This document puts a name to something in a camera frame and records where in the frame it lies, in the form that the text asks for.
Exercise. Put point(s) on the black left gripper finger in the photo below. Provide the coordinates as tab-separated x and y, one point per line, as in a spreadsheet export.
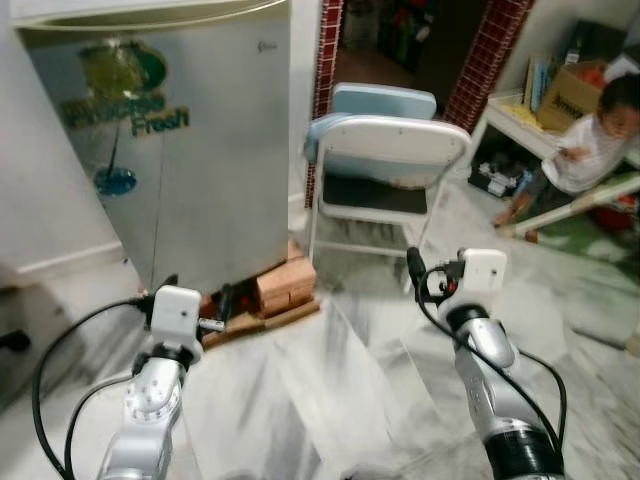
226	303
170	284

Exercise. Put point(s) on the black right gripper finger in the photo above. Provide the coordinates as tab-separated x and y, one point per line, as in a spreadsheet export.
415	265

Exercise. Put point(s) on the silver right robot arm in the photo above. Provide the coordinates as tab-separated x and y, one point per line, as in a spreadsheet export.
490	365

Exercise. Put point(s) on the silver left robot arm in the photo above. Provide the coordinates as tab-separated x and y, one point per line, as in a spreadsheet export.
150	400

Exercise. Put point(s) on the silver fridge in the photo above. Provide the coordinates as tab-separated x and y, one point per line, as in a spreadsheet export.
220	170

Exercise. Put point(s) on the green fresh fridge sticker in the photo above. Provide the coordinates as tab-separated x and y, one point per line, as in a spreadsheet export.
125	100

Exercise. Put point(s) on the wooden board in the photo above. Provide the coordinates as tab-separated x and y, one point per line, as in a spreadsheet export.
270	322

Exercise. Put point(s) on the red bricks stack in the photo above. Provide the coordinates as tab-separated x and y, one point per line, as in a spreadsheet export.
285	285

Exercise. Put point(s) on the white folding chair black seat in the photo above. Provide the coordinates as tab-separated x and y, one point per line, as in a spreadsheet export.
390	145

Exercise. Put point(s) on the black box under shelf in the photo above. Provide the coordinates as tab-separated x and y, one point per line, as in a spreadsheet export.
500	170

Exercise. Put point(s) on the light blue chair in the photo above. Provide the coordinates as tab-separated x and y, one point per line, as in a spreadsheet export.
385	100

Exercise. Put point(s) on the white shelf table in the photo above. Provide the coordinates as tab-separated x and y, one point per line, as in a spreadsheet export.
515	125

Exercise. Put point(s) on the child in white shirt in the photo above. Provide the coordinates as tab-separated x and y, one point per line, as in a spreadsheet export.
590	155

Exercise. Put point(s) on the brown cardboard box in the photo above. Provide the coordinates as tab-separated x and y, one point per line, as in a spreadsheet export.
565	100

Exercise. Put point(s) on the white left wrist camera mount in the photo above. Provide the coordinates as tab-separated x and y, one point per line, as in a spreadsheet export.
177	315

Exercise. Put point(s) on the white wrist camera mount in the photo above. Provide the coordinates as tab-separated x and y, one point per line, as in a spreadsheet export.
484	272
177	315

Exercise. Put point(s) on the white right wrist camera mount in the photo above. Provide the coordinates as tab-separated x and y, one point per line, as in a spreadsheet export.
484	272

